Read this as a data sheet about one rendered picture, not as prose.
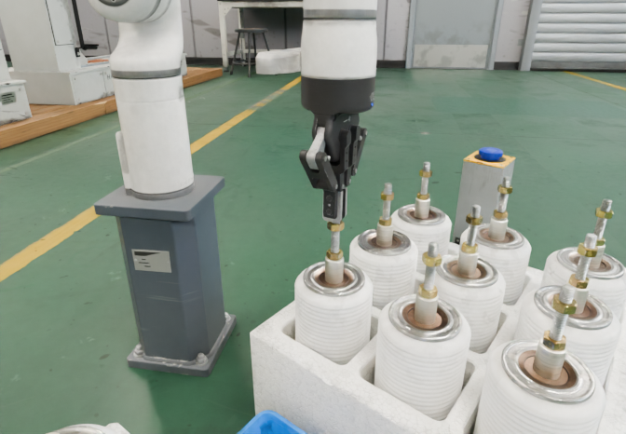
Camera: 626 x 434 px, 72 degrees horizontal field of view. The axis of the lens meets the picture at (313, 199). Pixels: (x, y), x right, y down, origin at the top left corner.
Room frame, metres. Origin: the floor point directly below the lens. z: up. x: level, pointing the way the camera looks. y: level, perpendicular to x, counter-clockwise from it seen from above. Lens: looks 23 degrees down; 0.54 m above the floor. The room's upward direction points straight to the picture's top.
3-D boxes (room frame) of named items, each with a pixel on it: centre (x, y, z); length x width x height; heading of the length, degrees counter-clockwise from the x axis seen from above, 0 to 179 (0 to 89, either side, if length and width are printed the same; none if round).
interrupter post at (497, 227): (0.56, -0.27, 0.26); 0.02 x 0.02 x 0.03
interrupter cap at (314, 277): (0.45, -0.03, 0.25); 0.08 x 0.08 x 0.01
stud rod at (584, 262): (0.39, -0.28, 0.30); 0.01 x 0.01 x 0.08
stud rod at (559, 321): (0.30, -0.21, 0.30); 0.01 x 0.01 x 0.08
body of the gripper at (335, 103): (0.45, -0.03, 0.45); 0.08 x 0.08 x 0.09
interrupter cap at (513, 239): (0.56, -0.27, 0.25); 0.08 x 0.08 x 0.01
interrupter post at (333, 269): (0.45, -0.03, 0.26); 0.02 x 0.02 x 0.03
